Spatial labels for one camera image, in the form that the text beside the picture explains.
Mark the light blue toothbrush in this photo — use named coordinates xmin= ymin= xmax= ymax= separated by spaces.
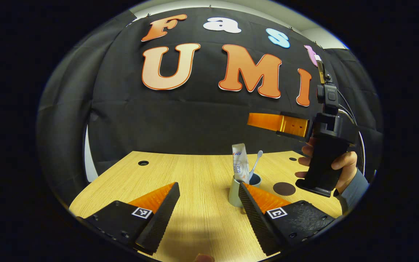
xmin=249 ymin=150 xmax=264 ymax=180

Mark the gripper camera cable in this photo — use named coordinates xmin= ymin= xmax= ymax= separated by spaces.
xmin=337 ymin=89 xmax=366 ymax=175

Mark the black backdrop cloth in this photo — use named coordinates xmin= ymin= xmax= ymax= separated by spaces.
xmin=36 ymin=7 xmax=384 ymax=208

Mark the wooden desktop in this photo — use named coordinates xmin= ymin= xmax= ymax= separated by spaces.
xmin=69 ymin=150 xmax=344 ymax=262

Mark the dark brown round coaster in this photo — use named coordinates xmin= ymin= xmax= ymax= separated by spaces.
xmin=272 ymin=182 xmax=296 ymax=197

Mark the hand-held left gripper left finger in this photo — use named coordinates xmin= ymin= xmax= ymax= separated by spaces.
xmin=77 ymin=182 xmax=181 ymax=256

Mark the white toothpaste tube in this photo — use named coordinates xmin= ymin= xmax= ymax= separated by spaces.
xmin=231 ymin=143 xmax=250 ymax=184

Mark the light blue cup wooden handle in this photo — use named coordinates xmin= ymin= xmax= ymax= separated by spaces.
xmin=228 ymin=173 xmax=262 ymax=209

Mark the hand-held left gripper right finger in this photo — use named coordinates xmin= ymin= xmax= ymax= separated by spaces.
xmin=238 ymin=182 xmax=337 ymax=256

